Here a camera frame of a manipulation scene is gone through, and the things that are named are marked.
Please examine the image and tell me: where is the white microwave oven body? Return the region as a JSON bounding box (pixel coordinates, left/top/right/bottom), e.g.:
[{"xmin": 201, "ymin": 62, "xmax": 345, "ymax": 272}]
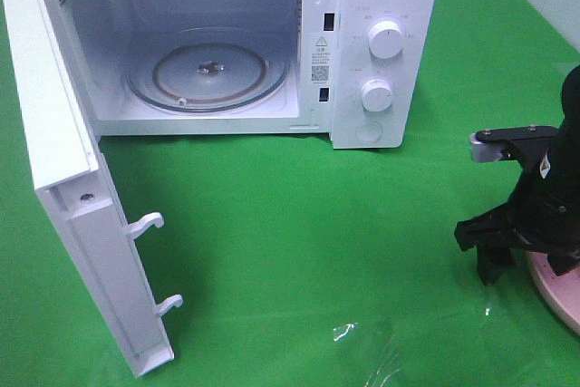
[{"xmin": 63, "ymin": 0, "xmax": 434, "ymax": 149}]

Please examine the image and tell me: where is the white round door button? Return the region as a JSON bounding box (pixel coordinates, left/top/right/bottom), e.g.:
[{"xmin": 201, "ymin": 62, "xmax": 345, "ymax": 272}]
[{"xmin": 355, "ymin": 121, "xmax": 382, "ymax": 143}]

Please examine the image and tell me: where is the pink speckled plate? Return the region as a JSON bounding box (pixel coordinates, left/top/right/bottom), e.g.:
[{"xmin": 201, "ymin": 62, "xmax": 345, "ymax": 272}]
[{"xmin": 527, "ymin": 252, "xmax": 580, "ymax": 335}]

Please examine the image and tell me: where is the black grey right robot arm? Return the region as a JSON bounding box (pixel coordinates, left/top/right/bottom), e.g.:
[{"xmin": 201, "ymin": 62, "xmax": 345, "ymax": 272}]
[{"xmin": 454, "ymin": 69, "xmax": 579, "ymax": 285}]

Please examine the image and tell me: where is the glass microwave turntable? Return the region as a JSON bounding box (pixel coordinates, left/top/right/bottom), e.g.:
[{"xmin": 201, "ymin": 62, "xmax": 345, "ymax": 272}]
[{"xmin": 127, "ymin": 27, "xmax": 295, "ymax": 113}]

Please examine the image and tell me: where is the white microwave door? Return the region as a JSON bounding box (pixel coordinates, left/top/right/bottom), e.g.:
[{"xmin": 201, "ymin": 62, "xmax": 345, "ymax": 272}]
[{"xmin": 4, "ymin": 0, "xmax": 183, "ymax": 376}]

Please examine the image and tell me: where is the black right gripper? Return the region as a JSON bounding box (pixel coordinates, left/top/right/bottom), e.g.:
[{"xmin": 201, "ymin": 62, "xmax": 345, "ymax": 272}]
[{"xmin": 455, "ymin": 128, "xmax": 579, "ymax": 285}]

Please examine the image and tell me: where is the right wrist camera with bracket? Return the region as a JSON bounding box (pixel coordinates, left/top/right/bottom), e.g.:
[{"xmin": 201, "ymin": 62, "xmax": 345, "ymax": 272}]
[{"xmin": 469, "ymin": 125, "xmax": 558, "ymax": 173}]

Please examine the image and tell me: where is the upper white round knob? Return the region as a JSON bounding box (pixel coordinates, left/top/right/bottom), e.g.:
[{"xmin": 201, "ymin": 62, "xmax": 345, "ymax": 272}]
[{"xmin": 368, "ymin": 20, "xmax": 403, "ymax": 59}]

